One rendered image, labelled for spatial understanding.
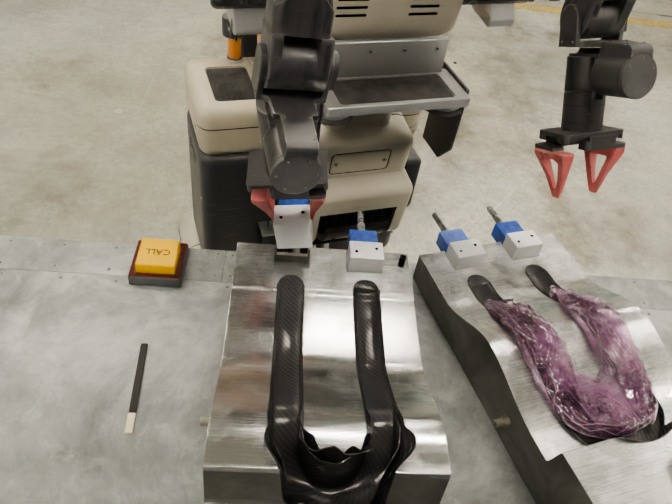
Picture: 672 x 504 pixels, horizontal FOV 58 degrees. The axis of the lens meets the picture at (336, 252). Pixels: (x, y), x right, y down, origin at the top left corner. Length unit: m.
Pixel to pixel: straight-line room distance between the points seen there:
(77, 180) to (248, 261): 1.68
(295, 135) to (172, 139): 2.06
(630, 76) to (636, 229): 1.92
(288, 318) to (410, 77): 0.47
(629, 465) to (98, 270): 0.79
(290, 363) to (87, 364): 0.29
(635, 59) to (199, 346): 0.70
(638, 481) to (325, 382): 0.37
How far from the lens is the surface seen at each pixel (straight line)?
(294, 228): 0.83
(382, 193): 1.20
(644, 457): 0.83
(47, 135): 2.78
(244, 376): 0.76
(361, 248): 0.90
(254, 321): 0.83
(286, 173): 0.65
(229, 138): 1.39
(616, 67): 0.89
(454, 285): 0.97
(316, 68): 0.67
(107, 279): 1.01
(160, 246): 1.00
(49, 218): 2.37
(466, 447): 0.87
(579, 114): 0.95
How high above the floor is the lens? 1.54
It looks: 44 degrees down
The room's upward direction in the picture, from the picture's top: 9 degrees clockwise
